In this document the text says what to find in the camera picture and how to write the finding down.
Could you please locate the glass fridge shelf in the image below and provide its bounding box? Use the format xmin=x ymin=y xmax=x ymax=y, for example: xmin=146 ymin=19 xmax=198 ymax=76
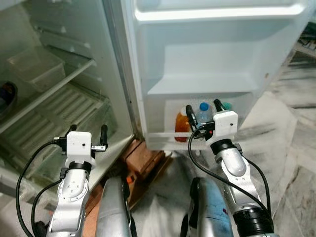
xmin=0 ymin=52 xmax=98 ymax=135

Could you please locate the clear plastic fridge container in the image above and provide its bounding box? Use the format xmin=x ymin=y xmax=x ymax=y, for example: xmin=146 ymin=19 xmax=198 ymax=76
xmin=7 ymin=47 xmax=66 ymax=93

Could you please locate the white fridge cabinet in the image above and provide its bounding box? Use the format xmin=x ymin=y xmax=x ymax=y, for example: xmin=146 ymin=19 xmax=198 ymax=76
xmin=0 ymin=0 xmax=141 ymax=198

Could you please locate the blue cap clear bottle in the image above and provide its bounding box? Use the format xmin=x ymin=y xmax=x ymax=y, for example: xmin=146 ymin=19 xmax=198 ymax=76
xmin=197 ymin=102 xmax=214 ymax=128

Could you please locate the orange drink bottle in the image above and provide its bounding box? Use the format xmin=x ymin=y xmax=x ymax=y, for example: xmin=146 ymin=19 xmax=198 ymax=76
xmin=174 ymin=112 xmax=191 ymax=143

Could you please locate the ribbed clear crisper cover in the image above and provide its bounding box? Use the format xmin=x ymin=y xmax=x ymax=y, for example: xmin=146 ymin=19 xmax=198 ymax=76
xmin=0 ymin=84 xmax=113 ymax=168

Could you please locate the reddish brick stack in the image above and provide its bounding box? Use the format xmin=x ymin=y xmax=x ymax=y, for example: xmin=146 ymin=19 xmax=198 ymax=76
xmin=123 ymin=140 xmax=167 ymax=182

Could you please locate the silver robot left leg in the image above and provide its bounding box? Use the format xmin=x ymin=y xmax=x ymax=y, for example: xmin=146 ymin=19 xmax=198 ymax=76
xmin=95 ymin=177 xmax=138 ymax=237

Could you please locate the dark bowl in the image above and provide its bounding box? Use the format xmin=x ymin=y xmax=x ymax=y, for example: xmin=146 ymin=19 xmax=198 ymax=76
xmin=0 ymin=81 xmax=18 ymax=121

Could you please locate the bluish robot right leg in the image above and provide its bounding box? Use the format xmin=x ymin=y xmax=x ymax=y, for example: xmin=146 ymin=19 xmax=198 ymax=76
xmin=180 ymin=177 xmax=237 ymax=237

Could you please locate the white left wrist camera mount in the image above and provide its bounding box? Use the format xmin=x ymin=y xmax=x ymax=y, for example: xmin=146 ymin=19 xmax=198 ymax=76
xmin=65 ymin=131 xmax=94 ymax=167

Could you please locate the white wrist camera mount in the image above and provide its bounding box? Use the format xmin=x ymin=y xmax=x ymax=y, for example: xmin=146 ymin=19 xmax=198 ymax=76
xmin=65 ymin=131 xmax=94 ymax=167
xmin=211 ymin=111 xmax=239 ymax=145

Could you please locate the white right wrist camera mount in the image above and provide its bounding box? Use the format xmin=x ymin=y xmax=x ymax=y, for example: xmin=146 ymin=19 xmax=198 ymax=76
xmin=211 ymin=111 xmax=239 ymax=145

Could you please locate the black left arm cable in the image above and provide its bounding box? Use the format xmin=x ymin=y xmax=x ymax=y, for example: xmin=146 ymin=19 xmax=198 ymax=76
xmin=15 ymin=140 xmax=62 ymax=237

